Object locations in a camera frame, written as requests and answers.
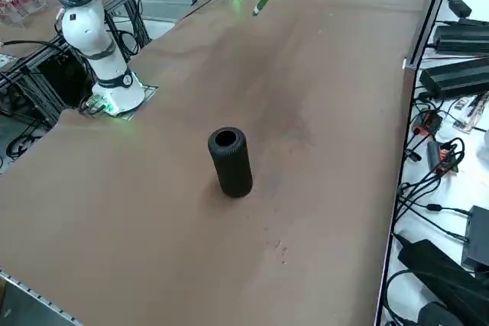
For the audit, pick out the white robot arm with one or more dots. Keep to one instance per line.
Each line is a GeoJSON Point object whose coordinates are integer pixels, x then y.
{"type": "Point", "coordinates": [86, 32]}

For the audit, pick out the black ribbed vase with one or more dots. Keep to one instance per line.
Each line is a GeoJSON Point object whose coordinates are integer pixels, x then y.
{"type": "Point", "coordinates": [233, 169]}

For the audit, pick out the black charger brick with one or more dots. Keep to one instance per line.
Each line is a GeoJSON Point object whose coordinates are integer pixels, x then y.
{"type": "Point", "coordinates": [460, 7]}

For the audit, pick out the long black power supply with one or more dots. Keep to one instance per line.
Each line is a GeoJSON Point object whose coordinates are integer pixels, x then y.
{"type": "Point", "coordinates": [454, 76]}
{"type": "Point", "coordinates": [462, 39]}

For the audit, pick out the black and orange hub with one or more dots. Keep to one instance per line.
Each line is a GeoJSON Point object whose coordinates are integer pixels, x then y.
{"type": "Point", "coordinates": [429, 121]}

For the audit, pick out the black hub with orange plugs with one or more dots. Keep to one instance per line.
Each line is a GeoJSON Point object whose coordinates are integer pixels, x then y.
{"type": "Point", "coordinates": [445, 158]}

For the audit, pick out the black box device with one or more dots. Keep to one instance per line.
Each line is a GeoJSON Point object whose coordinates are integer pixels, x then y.
{"type": "Point", "coordinates": [477, 238]}

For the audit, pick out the large black adapter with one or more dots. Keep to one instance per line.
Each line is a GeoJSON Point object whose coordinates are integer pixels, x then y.
{"type": "Point", "coordinates": [439, 276]}

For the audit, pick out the upright aluminium post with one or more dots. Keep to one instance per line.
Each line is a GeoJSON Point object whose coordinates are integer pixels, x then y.
{"type": "Point", "coordinates": [429, 13]}

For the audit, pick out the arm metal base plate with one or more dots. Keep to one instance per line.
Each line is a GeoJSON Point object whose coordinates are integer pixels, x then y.
{"type": "Point", "coordinates": [151, 91]}

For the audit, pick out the aluminium table edge rail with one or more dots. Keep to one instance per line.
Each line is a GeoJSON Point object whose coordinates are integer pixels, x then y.
{"type": "Point", "coordinates": [38, 297]}

